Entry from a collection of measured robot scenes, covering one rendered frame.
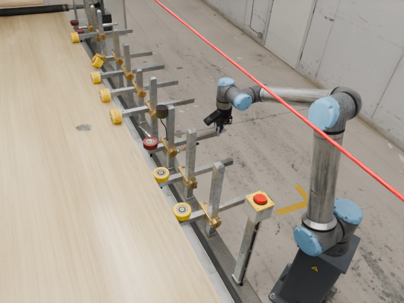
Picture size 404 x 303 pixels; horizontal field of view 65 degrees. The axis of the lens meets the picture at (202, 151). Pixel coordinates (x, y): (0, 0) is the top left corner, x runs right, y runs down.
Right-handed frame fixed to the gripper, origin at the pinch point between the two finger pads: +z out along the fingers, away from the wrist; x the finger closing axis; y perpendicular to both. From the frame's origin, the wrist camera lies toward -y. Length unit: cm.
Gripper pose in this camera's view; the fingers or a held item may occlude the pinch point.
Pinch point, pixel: (216, 134)
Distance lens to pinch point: 195.8
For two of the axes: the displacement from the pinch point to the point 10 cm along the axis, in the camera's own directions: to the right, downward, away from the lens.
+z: -0.6, 7.6, 6.5
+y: 8.9, -2.5, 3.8
